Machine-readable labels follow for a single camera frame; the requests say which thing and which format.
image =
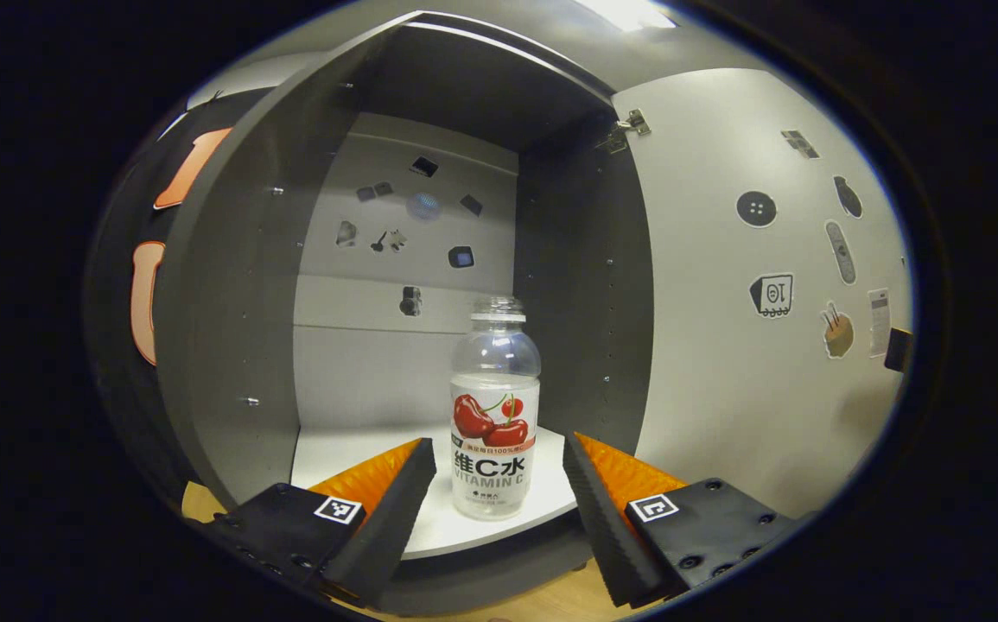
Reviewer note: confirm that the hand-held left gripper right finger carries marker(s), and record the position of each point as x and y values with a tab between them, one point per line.
602	510

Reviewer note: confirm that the metal cabinet door hinge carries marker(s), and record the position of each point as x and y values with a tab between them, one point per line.
628	130

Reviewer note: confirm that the white cabinet shelf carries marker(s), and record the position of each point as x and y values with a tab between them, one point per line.
352	453

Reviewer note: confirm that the grey cabinet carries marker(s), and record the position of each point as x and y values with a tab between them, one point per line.
231	302

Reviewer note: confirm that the wide ceiling light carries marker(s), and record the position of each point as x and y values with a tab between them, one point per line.
628	10

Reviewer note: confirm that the beige cabinet door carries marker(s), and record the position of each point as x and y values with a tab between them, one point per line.
723	389

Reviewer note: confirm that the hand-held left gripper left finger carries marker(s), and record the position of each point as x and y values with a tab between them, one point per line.
395	510

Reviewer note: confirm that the clear plastic bottle cherry label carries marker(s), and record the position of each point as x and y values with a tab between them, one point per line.
495	432

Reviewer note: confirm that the black backdrop cloth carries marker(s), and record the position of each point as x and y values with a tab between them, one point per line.
118	345

